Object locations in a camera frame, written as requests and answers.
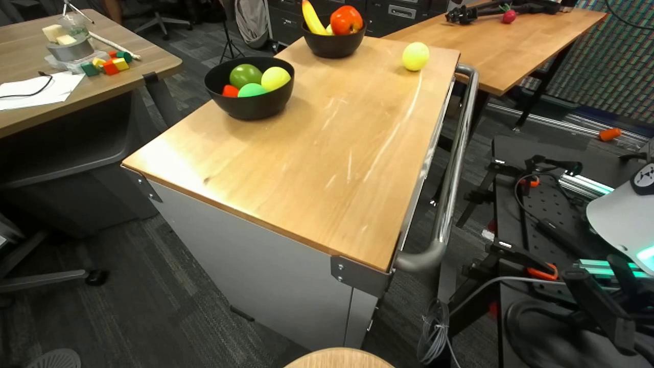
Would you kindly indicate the yellow green plush lemon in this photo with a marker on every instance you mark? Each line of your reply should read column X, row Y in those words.
column 275, row 78

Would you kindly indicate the small red plush strawberry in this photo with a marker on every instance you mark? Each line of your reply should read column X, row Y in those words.
column 229, row 90

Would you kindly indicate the green plush apple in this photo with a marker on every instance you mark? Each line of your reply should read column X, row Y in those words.
column 243, row 74

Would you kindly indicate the yellow plush banana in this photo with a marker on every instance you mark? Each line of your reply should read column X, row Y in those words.
column 313, row 22

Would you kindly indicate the orange red plush tomato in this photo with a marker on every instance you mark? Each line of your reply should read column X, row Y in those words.
column 346, row 22

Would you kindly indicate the green plush ball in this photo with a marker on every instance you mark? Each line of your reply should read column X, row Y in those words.
column 252, row 90

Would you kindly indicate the yellow plush ball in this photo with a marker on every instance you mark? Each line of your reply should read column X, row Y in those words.
column 415, row 56

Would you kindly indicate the colourful toy blocks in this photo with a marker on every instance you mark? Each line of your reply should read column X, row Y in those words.
column 111, row 65

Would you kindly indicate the white cart with wooden top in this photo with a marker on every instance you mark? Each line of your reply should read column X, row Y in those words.
column 300, row 217

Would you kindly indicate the far black bowl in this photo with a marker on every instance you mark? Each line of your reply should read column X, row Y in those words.
column 333, row 46

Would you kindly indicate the black bowl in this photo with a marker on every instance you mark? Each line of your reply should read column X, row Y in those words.
column 333, row 46
column 250, row 110

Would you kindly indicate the near black bowl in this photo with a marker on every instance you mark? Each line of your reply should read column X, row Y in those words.
column 250, row 110

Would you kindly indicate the round wooden stool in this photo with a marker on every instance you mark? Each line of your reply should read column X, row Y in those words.
column 341, row 359

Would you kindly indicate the wooden desk far right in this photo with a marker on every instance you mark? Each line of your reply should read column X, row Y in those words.
column 506, row 53

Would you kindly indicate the black tool with red tip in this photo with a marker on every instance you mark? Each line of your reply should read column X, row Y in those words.
column 508, row 10

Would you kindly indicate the white paper sheets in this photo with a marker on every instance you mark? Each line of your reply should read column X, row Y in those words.
column 40, row 90

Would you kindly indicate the clear plastic container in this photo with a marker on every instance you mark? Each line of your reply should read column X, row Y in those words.
column 69, row 40

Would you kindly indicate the wooden desk with papers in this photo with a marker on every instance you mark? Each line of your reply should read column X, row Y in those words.
column 45, row 124

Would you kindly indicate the metal cart handle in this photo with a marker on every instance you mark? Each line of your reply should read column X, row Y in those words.
column 447, row 205

